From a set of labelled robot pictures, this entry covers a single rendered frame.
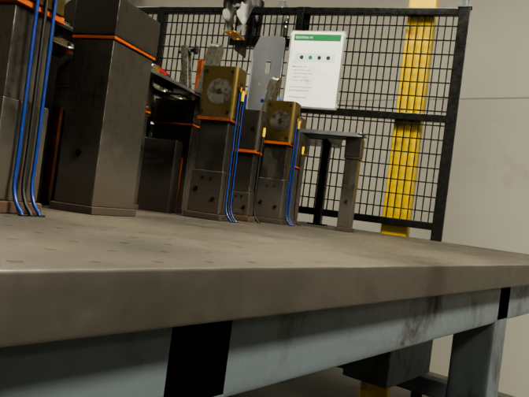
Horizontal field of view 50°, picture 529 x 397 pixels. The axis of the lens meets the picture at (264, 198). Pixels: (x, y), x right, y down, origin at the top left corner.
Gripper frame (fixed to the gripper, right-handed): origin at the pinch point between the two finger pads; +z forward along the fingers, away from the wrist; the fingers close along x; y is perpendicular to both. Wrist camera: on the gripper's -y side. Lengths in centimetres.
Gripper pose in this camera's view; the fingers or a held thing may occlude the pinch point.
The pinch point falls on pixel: (234, 30)
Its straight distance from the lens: 181.6
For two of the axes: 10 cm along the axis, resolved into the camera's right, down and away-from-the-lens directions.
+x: 9.3, 1.2, -3.3
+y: -3.3, -0.5, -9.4
